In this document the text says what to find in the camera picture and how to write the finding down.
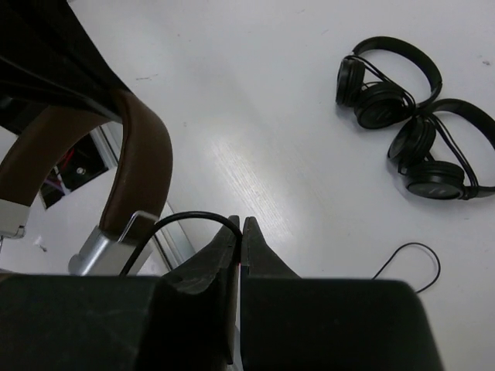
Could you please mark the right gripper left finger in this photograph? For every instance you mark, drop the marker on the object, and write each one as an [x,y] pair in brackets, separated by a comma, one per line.
[183,320]

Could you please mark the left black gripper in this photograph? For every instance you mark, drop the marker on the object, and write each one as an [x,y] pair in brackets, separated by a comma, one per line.
[48,58]

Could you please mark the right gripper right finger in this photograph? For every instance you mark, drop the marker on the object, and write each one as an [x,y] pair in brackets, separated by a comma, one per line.
[294,323]

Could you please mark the brown silver headphones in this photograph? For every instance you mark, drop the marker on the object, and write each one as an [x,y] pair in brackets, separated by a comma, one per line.
[38,149]

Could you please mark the right black headphones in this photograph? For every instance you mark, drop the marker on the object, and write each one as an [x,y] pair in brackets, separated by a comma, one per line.
[377,101]

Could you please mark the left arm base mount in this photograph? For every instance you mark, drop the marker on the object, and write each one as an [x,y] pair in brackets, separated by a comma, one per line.
[79,165]

